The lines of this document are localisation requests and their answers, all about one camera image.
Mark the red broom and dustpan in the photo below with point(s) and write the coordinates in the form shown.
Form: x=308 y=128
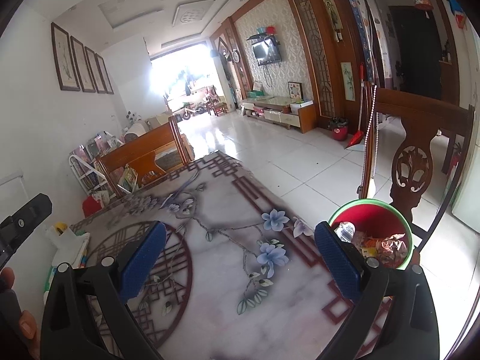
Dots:
x=356 y=138

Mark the red fire extinguisher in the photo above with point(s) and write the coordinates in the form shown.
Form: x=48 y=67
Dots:
x=454 y=161

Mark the wooden chair with slatted back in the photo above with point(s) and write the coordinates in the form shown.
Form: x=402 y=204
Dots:
x=138 y=150

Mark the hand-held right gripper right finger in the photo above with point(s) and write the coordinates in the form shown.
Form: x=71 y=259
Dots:
x=337 y=262

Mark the star pattern game board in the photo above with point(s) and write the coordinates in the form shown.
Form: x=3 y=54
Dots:
x=294 y=90

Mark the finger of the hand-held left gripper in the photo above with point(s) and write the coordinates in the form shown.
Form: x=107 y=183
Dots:
x=26 y=219

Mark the yellow tape roll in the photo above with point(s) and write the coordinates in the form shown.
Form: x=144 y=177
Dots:
x=61 y=228

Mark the wall television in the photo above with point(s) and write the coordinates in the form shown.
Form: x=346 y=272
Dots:
x=267 y=52

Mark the tall framed painting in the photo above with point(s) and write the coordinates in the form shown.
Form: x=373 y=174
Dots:
x=330 y=5

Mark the clear plastic bottle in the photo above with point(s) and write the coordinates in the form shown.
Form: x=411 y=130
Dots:
x=345 y=230

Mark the blue patterned banner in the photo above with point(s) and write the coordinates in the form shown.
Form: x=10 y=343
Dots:
x=360 y=33

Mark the small framed painting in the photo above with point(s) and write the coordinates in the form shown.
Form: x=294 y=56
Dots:
x=347 y=81

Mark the dark entrance door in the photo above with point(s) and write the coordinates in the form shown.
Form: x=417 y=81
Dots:
x=416 y=52

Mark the framed wall picture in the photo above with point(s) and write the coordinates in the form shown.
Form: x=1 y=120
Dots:
x=65 y=56
x=83 y=63
x=105 y=74
x=96 y=69

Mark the white refrigerator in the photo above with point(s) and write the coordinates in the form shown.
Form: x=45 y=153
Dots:
x=468 y=180

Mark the round wall clock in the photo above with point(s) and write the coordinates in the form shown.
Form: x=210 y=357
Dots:
x=236 y=56

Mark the small red waste bin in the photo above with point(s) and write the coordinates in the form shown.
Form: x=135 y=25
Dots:
x=338 y=131

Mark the red bin with green rim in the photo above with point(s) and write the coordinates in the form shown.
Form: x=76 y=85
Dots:
x=375 y=217

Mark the wooden television cabinet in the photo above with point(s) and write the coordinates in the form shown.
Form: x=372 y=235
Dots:
x=281 y=110

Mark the person's left hand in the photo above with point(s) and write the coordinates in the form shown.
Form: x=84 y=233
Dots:
x=28 y=326

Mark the red bag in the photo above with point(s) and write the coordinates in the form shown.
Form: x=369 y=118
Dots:
x=93 y=206

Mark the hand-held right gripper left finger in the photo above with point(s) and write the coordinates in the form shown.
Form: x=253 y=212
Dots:
x=144 y=258

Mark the white book rack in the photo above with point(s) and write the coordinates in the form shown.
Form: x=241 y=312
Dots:
x=86 y=172

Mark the carved wooden chair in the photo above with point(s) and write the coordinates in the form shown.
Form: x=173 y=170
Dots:
x=412 y=120

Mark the small bicycle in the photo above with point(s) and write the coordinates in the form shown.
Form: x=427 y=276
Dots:
x=191 y=112

